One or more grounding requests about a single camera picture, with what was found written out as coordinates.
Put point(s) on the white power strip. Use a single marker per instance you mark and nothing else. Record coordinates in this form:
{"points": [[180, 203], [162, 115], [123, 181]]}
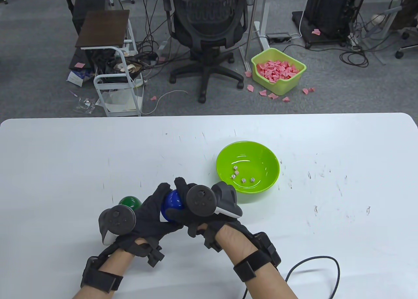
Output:
{"points": [[162, 47]]}

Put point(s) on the person's right forearm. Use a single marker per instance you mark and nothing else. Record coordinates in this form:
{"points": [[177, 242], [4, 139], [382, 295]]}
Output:
{"points": [[228, 242]]}

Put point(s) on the person's right hand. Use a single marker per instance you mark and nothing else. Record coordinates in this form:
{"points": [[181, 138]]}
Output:
{"points": [[228, 226]]}

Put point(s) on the brown top side table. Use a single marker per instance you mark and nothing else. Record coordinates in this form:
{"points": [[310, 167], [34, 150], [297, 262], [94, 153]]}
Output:
{"points": [[103, 27]]}

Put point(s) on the blue white cardboard box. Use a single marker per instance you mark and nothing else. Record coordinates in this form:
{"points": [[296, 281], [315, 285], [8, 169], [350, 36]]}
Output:
{"points": [[75, 78]]}

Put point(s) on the green plastic bowl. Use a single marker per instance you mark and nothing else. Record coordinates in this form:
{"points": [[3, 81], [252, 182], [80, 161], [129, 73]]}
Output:
{"points": [[258, 160]]}

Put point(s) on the person's left hand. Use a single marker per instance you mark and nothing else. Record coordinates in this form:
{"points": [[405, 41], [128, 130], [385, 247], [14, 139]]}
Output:
{"points": [[148, 220]]}

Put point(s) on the dark brown side table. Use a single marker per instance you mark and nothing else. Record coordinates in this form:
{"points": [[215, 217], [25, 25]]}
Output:
{"points": [[88, 1]]}

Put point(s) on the black computer tower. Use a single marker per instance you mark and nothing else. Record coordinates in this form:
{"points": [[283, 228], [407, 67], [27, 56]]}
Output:
{"points": [[326, 11]]}

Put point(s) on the black mesh office chair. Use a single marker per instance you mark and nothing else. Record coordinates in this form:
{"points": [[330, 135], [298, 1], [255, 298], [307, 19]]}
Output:
{"points": [[209, 34]]}

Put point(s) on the white metal cart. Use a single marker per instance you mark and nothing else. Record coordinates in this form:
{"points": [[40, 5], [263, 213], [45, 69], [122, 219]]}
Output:
{"points": [[117, 85]]}

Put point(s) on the white paper sheet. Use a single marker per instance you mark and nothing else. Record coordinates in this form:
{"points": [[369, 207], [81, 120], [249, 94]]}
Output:
{"points": [[120, 101]]}

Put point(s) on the grey office chair base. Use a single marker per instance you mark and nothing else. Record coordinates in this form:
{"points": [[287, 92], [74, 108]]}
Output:
{"points": [[408, 47]]}

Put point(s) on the clear plastic bag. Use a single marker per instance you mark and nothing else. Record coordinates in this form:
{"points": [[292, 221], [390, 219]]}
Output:
{"points": [[85, 104]]}

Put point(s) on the lime green plastic bin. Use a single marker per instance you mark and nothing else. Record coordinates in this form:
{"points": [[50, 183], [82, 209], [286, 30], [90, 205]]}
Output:
{"points": [[284, 87]]}

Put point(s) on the pile of pink paper pieces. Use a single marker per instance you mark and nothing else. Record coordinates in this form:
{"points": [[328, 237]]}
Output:
{"points": [[277, 71]]}

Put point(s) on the pink sticky note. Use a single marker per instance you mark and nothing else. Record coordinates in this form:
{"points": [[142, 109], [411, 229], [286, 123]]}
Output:
{"points": [[79, 64]]}

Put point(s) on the blue dice cup cover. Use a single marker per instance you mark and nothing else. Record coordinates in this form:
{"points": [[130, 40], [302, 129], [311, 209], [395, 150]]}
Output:
{"points": [[173, 204]]}

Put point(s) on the green capsule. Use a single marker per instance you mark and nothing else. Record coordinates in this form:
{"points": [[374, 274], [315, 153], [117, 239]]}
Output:
{"points": [[129, 201]]}

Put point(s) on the grey power socket box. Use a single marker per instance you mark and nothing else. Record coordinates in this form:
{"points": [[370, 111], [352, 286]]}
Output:
{"points": [[277, 37]]}

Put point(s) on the white desk leg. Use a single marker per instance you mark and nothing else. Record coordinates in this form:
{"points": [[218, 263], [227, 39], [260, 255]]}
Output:
{"points": [[261, 34]]}

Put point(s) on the black grey hand controller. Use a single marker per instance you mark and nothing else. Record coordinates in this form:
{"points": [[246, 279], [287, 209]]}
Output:
{"points": [[119, 219], [200, 201]]}

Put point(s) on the black wheeled platform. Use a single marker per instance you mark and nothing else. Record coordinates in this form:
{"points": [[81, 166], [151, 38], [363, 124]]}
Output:
{"points": [[303, 27]]}

